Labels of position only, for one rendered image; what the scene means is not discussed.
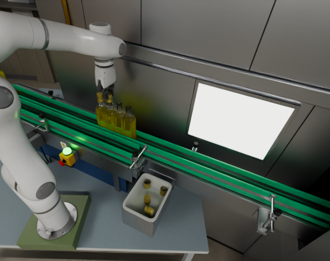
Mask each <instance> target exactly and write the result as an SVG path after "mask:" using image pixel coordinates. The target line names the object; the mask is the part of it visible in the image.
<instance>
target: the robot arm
mask: <svg viewBox="0 0 330 261"><path fill-rule="evenodd" d="M89 28H90V30H86V29H83V28H79V27H76V26H72V25H68V24H64V23H60V22H54V21H50V20H45V19H40V18H35V17H30V16H25V15H21V14H16V13H11V12H6V11H0V63H1V62H3V61H4V60H5V59H7V58H8V57H10V56H11V55H12V54H13V53H14V52H15V51H16V50H17V49H35V50H50V51H69V52H76V53H80V54H85V55H90V56H93V57H94V62H95V64H96V66H95V81H96V86H97V90H98V91H101V92H102V93H103V98H104V99H106V100H109V95H108V93H107V87H108V92H110V93H112V96H114V91H113V89H114V84H115V82H116V72H115V68H114V58H119V57H122V56H123V55H124V54H125V53H126V44H125V42H124V41H123V40H122V39H120V38H118V37H114V36H113V35H112V33H111V26H110V25H109V24H108V23H103V22H95V23H91V24H90V25H89ZM20 111H21V101H20V98H19V95H18V93H17V91H16V90H15V88H14V87H13V86H12V84H11V83H10V82H9V81H8V80H6V79H5V78H3V77H2V76H0V160H1V162H2V163H3V165H2V168H1V175H2V178H3V180H4V181H5V182H6V184H7V185H8V186H9V187H10V188H11V189H12V190H13V191H14V192H15V193H16V194H17V195H18V196H19V197H20V198H21V199H22V200H23V201H24V203H25V204H26V205H27V206H28V207H29V208H30V210H31V211H32V212H33V213H34V214H35V216H36V217H37V218H38V222H37V226H36V228H37V232H38V234H39V235H40V236H41V237H42V238H44V239H46V240H54V239H58V238H60V237H62V236H64V235H66V234H67V233H68V232H69V231H70V230H71V229H72V228H73V227H74V225H75V223H76V221H77V217H78V212H77V209H76V207H75V206H74V205H72V204H70V203H68V202H63V200H62V198H61V196H60V195H59V193H58V191H57V189H56V188H55V187H56V178H55V176H54V174H53V172H52V171H51V169H50V168H49V167H48V165H47V164H46V163H45V161H44V160H43V159H42V158H41V156H40V155H39V154H38V153H37V151H36V150H35V149H34V147H33V146H32V144H31V142H30V141H29V139H28V137H27V135H26V132H25V130H24V128H23V126H22V123H21V120H20Z"/></svg>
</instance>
